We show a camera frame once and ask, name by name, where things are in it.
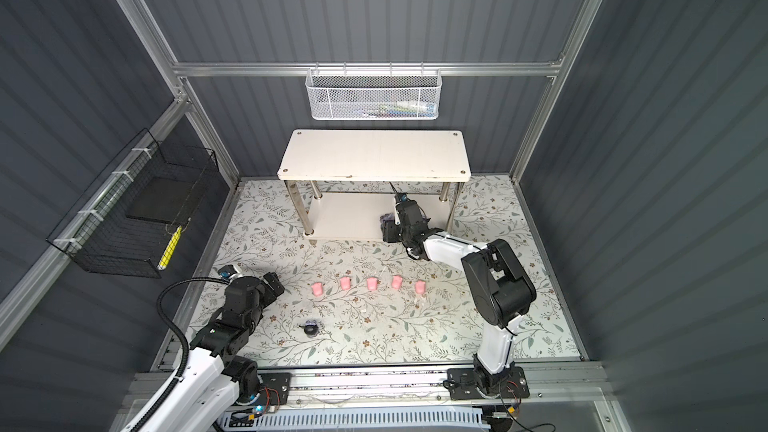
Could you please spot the white wire mesh basket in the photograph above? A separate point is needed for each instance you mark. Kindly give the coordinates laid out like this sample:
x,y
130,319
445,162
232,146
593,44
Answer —
x,y
338,97

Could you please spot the yellow label tag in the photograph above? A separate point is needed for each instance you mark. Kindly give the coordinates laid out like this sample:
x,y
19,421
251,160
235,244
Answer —
x,y
169,250

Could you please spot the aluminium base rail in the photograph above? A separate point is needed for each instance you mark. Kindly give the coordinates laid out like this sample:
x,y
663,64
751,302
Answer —
x,y
417,385

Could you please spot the white two-tier shelf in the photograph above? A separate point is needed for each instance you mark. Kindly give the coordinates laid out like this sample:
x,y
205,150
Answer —
x,y
372,156

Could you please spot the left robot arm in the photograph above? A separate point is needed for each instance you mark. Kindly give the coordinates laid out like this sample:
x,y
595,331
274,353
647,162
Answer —
x,y
211,375

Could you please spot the black wire mesh basket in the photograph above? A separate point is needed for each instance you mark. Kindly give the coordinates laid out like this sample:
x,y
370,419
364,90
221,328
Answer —
x,y
134,222

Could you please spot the white ribbed cable duct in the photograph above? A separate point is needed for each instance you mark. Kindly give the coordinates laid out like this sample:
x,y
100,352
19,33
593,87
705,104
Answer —
x,y
427,418

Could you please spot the dark purple toy left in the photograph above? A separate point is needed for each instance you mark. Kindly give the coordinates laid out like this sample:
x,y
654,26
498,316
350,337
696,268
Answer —
x,y
311,328

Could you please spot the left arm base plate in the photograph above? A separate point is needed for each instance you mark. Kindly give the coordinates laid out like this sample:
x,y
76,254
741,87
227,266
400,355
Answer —
x,y
273,391

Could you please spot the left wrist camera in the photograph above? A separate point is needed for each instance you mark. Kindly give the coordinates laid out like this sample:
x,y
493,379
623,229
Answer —
x,y
230,272

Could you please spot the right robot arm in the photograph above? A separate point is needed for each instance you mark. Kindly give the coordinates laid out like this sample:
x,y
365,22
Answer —
x,y
501,290

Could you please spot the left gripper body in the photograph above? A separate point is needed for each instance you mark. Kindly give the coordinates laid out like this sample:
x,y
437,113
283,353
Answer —
x,y
266,296

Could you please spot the floral patterned mat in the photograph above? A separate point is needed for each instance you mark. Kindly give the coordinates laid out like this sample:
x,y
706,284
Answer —
x,y
391,326

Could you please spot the items in white basket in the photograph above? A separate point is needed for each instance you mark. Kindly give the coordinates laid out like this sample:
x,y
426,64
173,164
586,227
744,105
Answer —
x,y
412,109

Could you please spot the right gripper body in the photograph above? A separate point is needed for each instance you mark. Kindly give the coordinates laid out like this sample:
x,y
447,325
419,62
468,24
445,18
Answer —
x,y
396,233

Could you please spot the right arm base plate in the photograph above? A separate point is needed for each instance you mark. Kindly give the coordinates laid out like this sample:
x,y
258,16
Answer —
x,y
474,384

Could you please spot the black pad in basket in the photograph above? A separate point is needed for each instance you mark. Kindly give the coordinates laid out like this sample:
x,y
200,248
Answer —
x,y
166,201

